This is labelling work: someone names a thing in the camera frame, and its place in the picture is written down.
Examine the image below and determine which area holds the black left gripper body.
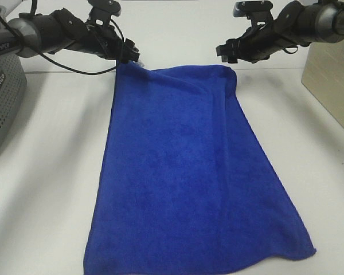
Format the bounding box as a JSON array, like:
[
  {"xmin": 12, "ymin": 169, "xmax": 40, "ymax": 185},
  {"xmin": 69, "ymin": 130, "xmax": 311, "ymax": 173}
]
[{"xmin": 71, "ymin": 24, "xmax": 140, "ymax": 64}]

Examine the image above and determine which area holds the beige fabric storage box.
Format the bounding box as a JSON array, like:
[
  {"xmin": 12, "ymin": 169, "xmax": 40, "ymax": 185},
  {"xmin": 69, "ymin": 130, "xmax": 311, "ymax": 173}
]
[{"xmin": 302, "ymin": 40, "xmax": 344, "ymax": 129}]

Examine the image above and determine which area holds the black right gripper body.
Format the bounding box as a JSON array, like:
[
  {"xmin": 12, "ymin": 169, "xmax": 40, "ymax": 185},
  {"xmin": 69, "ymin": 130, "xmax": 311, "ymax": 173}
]
[{"xmin": 216, "ymin": 23, "xmax": 281, "ymax": 64}]

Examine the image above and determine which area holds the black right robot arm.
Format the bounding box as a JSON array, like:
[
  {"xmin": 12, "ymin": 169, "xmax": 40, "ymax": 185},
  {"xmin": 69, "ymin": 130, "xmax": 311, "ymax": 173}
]
[{"xmin": 216, "ymin": 1, "xmax": 344, "ymax": 64}]

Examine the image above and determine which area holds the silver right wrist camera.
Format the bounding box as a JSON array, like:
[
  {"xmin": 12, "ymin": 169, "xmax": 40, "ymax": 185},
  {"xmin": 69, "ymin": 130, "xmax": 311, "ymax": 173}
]
[{"xmin": 233, "ymin": 1, "xmax": 273, "ymax": 27}]

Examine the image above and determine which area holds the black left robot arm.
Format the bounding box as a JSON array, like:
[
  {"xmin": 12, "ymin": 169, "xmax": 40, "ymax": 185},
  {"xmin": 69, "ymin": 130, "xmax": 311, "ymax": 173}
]
[{"xmin": 0, "ymin": 1, "xmax": 140, "ymax": 64}]

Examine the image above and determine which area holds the blue microfibre towel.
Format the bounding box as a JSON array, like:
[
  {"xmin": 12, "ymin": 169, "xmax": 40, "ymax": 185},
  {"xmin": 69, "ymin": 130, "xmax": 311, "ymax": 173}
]
[{"xmin": 83, "ymin": 64, "xmax": 316, "ymax": 274}]

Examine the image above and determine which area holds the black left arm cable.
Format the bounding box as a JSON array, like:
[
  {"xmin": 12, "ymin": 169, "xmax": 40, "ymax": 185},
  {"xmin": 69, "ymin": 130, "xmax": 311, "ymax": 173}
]
[{"xmin": 0, "ymin": 0, "xmax": 127, "ymax": 76}]

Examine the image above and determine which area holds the grey perforated plastic basket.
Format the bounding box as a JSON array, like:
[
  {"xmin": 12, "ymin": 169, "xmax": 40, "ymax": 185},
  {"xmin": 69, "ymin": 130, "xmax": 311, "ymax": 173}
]
[{"xmin": 0, "ymin": 5, "xmax": 28, "ymax": 168}]

